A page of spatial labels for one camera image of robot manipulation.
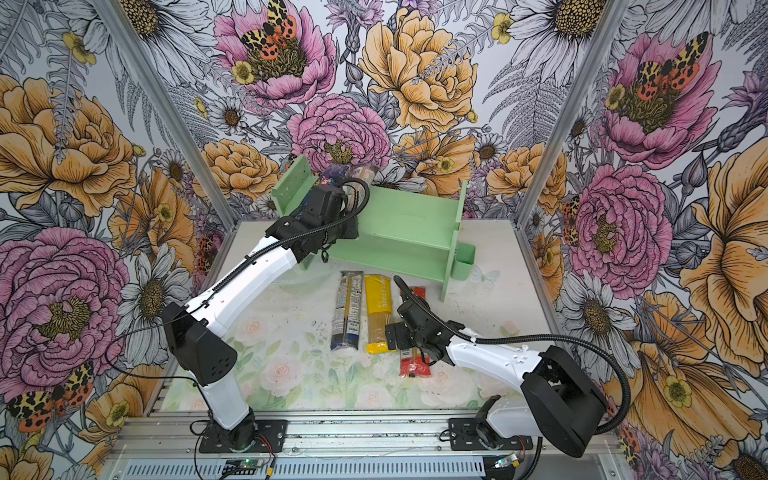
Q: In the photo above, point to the clear labelled spaghetti bag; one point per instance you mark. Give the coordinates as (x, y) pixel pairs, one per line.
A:
(345, 323)

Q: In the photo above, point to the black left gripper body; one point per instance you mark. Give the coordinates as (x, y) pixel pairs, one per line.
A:
(346, 230)

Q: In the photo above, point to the green two-tier shelf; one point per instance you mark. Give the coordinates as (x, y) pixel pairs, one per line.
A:
(406, 233)

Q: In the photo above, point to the clear plastic lid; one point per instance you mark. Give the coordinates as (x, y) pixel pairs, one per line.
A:
(298, 279)

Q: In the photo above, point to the yellow spaghetti bag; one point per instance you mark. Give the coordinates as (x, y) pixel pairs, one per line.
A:
(379, 311)

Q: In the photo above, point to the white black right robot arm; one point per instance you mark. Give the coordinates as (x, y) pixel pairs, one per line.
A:
(557, 401)

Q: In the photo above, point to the blue Barilla spaghetti box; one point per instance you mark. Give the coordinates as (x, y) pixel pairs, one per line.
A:
(334, 174)

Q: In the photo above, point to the aluminium corner post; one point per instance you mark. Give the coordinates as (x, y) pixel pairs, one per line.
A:
(140, 63)
(584, 78)

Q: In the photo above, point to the green circuit board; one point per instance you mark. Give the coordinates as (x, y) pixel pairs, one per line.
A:
(240, 467)

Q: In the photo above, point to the red spaghetti bag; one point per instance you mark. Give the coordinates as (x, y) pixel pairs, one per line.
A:
(413, 365)

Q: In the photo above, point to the aluminium right corner post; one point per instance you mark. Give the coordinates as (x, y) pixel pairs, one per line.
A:
(584, 78)

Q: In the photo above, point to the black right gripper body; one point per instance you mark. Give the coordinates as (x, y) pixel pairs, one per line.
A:
(404, 337)

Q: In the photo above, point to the aluminium left corner post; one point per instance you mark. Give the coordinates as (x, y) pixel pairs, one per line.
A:
(140, 63)

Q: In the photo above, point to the aluminium front rail base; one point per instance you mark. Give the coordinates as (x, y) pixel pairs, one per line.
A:
(405, 444)

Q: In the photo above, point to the green plastic cup holder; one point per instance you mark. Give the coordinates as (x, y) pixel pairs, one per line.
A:
(463, 261)

